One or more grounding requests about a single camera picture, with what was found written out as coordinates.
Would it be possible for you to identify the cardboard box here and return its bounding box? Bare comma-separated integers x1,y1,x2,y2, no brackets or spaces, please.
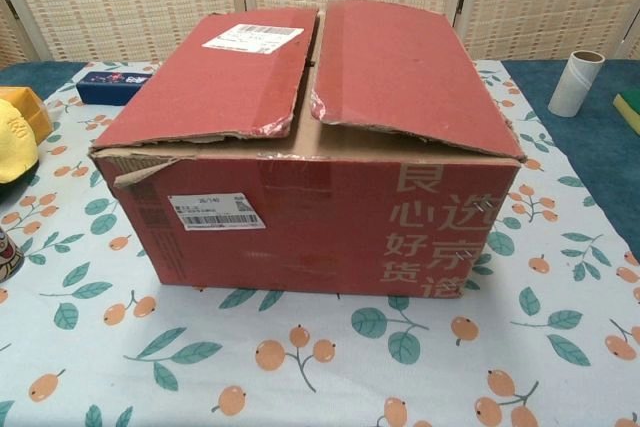
88,0,527,301

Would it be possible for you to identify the floral fruit print tablecloth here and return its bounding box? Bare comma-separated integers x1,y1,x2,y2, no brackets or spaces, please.
0,59,640,427

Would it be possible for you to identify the dark blue printed box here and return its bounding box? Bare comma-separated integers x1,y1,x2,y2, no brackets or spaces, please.
76,62,162,107

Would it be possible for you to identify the cardboard tube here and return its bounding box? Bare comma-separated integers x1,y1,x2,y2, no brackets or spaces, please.
547,50,605,118

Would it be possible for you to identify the yellow eye mask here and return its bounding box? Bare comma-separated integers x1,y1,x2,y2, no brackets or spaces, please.
0,98,40,204

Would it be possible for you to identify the green and yellow sponge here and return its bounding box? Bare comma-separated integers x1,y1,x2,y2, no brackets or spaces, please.
611,90,640,136

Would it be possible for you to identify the red soda can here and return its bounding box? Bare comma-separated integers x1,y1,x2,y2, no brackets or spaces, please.
0,225,25,294

